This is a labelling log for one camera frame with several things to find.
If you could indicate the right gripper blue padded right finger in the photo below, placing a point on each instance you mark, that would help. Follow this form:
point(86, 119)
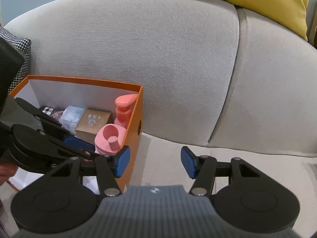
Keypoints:
point(189, 161)

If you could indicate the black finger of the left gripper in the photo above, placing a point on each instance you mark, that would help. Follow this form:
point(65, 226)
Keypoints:
point(77, 143)

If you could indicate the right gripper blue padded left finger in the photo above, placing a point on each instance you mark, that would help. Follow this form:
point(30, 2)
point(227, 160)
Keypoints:
point(121, 161)

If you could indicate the blue card box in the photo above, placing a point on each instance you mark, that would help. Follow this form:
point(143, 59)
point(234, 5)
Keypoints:
point(71, 117)

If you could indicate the brown gift box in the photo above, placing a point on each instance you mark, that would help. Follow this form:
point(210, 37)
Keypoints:
point(90, 124)

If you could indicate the anime art card box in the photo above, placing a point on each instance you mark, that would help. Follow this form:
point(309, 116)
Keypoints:
point(57, 114)

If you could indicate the pink pump bottle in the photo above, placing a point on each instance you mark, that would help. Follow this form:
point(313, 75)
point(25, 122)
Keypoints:
point(123, 109)

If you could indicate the plaid black white box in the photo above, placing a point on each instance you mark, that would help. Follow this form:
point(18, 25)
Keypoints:
point(47, 110)

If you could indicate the person's left hand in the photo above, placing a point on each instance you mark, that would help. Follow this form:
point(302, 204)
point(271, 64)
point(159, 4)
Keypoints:
point(7, 170)

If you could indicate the orange white storage box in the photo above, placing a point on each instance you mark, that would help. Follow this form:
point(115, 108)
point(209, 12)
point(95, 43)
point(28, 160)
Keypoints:
point(59, 92)

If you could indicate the beige grey sofa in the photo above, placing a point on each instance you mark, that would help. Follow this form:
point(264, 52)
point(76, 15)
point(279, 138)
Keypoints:
point(227, 82)

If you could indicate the grey checked cushion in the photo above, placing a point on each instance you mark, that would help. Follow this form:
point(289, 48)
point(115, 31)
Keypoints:
point(15, 58)

